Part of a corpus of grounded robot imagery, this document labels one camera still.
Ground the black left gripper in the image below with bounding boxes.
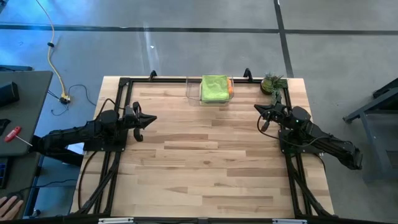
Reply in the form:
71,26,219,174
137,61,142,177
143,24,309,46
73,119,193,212
123,111,158,131

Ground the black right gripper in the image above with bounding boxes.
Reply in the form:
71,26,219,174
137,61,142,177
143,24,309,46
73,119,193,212
254,104,294,124

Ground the green microfiber towel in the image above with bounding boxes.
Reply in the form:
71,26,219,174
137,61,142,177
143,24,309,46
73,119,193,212
200,74,231,103

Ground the small potted green plant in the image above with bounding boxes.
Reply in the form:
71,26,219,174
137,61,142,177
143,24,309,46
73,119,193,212
259,72,289,105

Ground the clear plastic bin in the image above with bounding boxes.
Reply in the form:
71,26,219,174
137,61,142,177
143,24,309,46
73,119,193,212
185,75,234,107

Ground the white paper sheet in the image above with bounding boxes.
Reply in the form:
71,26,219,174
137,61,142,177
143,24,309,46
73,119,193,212
67,142,88,156

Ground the black desk beam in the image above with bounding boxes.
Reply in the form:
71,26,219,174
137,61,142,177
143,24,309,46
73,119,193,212
30,135,85,167

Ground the dark metal stand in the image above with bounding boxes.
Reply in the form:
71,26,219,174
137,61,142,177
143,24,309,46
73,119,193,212
341,77,398,183

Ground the grey side desk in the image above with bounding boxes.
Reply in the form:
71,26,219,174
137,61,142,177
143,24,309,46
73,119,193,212
0,70,53,156

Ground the dark low desk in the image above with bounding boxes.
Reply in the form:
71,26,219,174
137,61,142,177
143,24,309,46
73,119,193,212
0,151,43,220

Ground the black speaker box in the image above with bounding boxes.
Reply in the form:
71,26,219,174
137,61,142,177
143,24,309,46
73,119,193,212
0,81,20,108

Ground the small black desk item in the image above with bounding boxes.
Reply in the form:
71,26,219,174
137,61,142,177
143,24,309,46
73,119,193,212
0,118,12,136

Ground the black rounded device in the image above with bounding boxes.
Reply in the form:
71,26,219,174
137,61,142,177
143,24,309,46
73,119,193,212
6,191,24,203

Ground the black keyboard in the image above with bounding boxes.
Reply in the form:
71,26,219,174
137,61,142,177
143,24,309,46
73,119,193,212
0,157,9,190

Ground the person's hand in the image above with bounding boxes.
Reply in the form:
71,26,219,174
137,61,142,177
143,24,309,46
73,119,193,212
0,195,24,221

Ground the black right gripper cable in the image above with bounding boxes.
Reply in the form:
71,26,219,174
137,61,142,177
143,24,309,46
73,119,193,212
256,108,330,149

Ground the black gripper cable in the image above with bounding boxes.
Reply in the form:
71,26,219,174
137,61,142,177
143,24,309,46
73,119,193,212
95,98,144,142
256,108,330,149

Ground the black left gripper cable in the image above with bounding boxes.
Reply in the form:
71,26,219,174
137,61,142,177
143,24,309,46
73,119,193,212
95,98,144,142

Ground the black aluminium rail frame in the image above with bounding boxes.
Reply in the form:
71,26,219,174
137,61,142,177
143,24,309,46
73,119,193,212
70,68,336,224

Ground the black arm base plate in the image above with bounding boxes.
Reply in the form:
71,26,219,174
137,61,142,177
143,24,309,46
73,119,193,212
82,127,129,152
278,129,324,155

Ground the yellow floor cable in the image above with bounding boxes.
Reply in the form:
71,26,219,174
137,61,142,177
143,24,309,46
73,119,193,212
35,0,72,105

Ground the white strip bracket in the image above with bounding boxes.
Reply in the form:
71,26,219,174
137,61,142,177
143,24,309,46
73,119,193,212
98,217,134,224
272,218,308,224

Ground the red-handled hand tool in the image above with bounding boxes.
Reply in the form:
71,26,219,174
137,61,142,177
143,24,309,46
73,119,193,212
4,126,34,147

